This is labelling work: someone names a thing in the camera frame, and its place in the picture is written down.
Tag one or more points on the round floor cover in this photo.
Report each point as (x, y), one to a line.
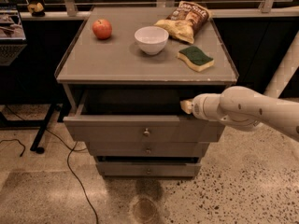
(144, 211)

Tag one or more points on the black desk frame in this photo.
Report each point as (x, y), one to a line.
(39, 124)

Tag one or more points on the grey top drawer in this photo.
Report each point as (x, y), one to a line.
(138, 116)

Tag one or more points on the small yellow black object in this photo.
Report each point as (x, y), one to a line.
(36, 9)

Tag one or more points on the chips bag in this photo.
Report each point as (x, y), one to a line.
(185, 21)

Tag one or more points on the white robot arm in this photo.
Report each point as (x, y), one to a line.
(245, 109)

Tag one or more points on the laptop computer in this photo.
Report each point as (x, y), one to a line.
(12, 36)

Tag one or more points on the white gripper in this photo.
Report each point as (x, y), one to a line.
(196, 108)

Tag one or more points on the red apple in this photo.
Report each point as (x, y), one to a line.
(102, 29)

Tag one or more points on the white bowl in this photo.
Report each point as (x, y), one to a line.
(151, 39)

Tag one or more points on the grey drawer cabinet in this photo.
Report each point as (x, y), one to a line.
(117, 63)

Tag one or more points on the green yellow sponge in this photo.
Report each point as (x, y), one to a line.
(195, 58)

